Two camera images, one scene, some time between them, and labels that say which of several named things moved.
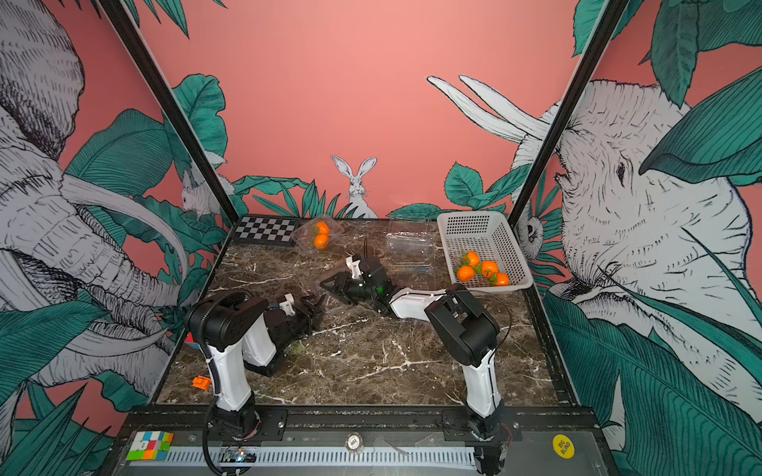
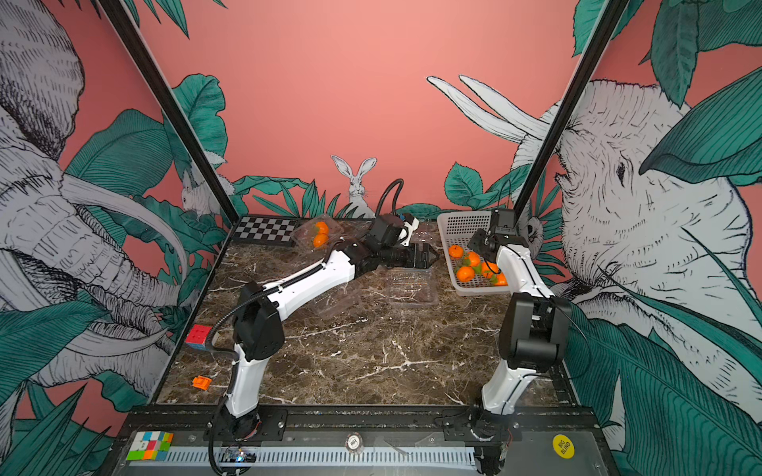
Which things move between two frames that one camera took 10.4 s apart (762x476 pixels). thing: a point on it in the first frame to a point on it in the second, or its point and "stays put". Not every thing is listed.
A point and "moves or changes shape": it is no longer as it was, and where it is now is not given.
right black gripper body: [362, 291] to [482, 240]
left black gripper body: [299, 327] to [405, 257]
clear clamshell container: [317, 235] stays put
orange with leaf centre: [489, 268] stays put
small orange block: [201, 382] stays put
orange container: [473, 258] stays put
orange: [465, 273] stays put
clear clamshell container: [423, 272] moves or changes shape
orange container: [502, 280] stays put
